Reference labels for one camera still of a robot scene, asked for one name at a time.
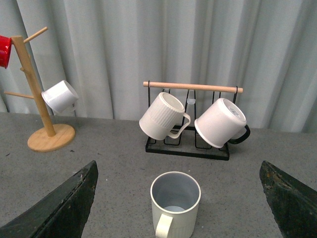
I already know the cream ribbed mug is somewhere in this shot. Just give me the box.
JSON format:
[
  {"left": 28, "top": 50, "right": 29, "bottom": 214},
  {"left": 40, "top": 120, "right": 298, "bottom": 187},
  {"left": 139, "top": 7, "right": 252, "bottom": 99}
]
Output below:
[{"left": 139, "top": 92, "right": 191, "bottom": 140}]

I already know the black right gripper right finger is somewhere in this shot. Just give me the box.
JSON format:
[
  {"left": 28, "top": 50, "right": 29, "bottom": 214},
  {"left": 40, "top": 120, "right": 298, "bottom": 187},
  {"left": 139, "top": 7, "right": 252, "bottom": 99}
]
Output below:
[{"left": 259, "top": 161, "right": 317, "bottom": 238}]

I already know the cream mug grey interior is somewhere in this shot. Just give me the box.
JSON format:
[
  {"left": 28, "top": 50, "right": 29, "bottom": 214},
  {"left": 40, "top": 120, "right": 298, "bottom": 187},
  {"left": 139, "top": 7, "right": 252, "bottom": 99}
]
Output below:
[{"left": 150, "top": 172, "right": 201, "bottom": 238}]

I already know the grey curtain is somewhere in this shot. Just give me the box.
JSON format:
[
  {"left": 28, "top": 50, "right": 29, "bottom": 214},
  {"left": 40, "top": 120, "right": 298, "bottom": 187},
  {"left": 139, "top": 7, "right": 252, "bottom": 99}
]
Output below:
[{"left": 0, "top": 0, "right": 317, "bottom": 133}]

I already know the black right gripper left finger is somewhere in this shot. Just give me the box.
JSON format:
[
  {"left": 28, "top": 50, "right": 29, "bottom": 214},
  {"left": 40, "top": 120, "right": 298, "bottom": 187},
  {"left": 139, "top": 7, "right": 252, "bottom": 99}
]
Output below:
[{"left": 0, "top": 161, "right": 98, "bottom": 238}]

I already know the wooden mug tree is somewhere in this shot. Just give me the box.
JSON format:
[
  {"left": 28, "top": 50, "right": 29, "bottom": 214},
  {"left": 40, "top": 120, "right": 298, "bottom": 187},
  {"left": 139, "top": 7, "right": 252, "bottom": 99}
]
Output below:
[{"left": 4, "top": 27, "right": 75, "bottom": 152}]

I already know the white mug on tree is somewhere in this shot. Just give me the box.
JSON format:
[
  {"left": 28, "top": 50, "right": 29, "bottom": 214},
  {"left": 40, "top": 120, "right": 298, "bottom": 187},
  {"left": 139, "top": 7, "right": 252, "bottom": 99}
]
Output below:
[{"left": 41, "top": 80, "right": 79, "bottom": 113}]

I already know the black wire mug rack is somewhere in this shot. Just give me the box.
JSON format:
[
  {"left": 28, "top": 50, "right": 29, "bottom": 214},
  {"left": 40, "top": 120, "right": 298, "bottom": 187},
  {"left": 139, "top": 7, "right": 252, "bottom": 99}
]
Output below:
[{"left": 143, "top": 81, "right": 243, "bottom": 161}]

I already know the white mug black handle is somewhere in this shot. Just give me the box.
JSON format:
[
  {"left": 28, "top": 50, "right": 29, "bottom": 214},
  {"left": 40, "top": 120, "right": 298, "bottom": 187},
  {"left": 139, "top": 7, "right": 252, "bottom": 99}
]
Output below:
[{"left": 194, "top": 98, "right": 251, "bottom": 148}]

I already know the red mug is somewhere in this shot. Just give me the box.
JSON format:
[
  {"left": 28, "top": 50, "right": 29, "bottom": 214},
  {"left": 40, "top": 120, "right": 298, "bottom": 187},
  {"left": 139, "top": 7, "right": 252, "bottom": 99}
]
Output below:
[{"left": 0, "top": 35, "right": 12, "bottom": 69}]

